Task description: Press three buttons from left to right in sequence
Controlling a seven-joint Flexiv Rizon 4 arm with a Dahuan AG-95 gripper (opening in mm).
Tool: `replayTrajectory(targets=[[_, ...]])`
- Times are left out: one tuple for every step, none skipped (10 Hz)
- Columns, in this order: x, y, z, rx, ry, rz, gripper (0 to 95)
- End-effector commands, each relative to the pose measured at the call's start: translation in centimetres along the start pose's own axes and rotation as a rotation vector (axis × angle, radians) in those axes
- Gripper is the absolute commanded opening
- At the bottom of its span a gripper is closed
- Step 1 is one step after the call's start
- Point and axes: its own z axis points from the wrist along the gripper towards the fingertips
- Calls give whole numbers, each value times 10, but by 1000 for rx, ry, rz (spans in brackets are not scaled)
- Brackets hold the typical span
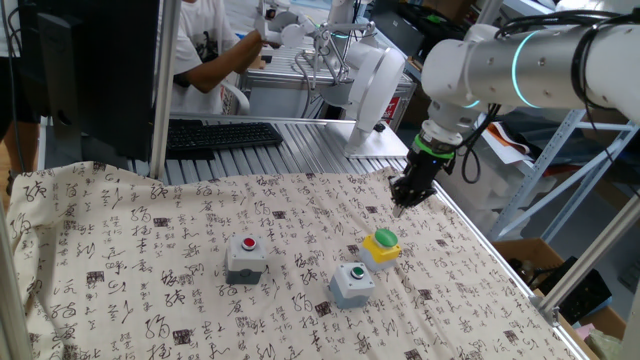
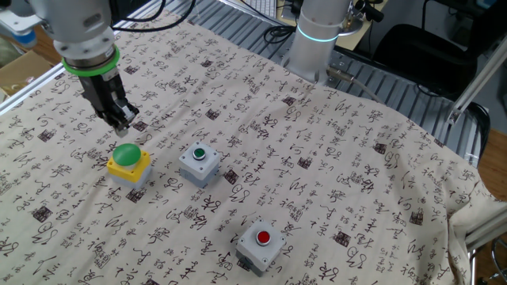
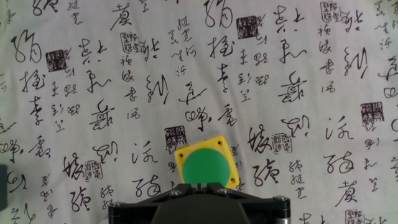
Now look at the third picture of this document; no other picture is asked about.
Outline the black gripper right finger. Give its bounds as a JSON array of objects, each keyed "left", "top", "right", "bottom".
[{"left": 198, "top": 182, "right": 292, "bottom": 224}]

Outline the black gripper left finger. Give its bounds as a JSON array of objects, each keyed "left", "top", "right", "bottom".
[{"left": 108, "top": 183, "right": 200, "bottom": 224}]

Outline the yellow box green mushroom button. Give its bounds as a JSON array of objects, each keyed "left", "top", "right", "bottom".
[{"left": 174, "top": 133, "right": 241, "bottom": 190}]

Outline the grey box green button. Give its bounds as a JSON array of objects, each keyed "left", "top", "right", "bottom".
[{"left": 0, "top": 164, "right": 9, "bottom": 212}]

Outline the beige calligraphy print tablecloth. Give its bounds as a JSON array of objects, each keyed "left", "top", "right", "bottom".
[{"left": 0, "top": 0, "right": 398, "bottom": 224}]

